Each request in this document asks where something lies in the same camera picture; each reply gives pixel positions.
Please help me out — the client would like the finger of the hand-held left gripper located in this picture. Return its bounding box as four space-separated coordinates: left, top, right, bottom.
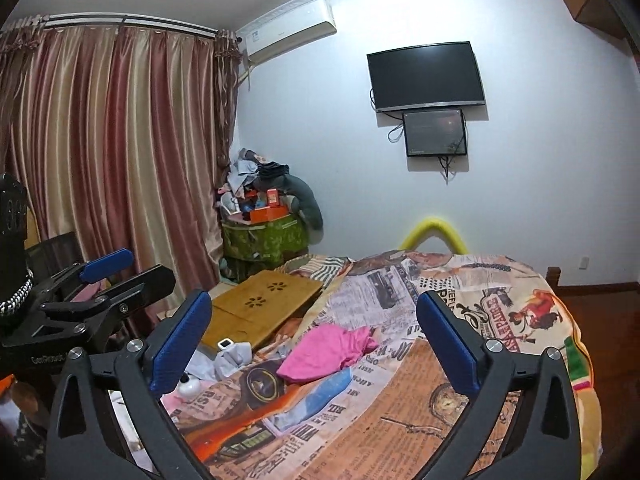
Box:
25 248 135 307
38 264 177 357

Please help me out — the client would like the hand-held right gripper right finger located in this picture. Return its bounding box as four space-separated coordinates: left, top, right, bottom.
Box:
415 290 583 480

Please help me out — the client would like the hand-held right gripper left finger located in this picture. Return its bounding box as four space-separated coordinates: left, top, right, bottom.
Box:
45 289 216 480

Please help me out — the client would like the pink button cardigan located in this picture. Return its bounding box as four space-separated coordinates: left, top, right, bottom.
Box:
276 324 380 385

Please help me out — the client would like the person's left forearm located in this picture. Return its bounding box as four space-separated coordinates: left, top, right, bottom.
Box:
0 376 56 480

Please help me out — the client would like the pile of clothes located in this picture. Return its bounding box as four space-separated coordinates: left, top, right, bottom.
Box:
227 147 291 196

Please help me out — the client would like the black chair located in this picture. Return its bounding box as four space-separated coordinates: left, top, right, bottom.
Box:
26 232 83 281

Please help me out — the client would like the white bottle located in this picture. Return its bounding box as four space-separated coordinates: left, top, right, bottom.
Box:
176 374 202 398

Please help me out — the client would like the grey cloth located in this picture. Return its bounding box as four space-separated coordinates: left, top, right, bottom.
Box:
187 341 253 381

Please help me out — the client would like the wooden lap desk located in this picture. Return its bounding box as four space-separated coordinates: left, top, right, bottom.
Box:
200 270 323 351

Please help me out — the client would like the striped maroon curtain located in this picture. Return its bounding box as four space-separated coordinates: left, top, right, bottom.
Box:
0 17 241 321

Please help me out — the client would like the printed blanket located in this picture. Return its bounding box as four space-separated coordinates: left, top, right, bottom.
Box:
165 250 603 480

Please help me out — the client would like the green fabric storage box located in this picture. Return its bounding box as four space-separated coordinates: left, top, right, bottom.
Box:
221 212 308 281

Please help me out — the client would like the yellow foam tube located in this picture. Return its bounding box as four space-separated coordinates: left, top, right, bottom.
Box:
399 216 468 252

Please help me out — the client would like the orange box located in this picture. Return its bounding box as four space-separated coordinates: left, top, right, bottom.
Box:
248 206 290 224

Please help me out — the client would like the light blue cloth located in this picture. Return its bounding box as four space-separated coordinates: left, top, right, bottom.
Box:
265 367 353 431

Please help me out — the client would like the striped bed sheet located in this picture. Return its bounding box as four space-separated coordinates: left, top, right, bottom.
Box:
280 255 347 287

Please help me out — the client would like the white curtain rod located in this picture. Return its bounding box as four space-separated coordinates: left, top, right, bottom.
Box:
0 12 221 37

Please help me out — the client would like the white air conditioner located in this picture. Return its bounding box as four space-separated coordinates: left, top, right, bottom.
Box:
235 0 337 65

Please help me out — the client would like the small black wall monitor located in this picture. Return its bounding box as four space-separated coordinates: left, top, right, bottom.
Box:
402 108 468 157

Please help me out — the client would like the black wall television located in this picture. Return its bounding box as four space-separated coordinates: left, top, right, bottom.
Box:
366 41 487 113

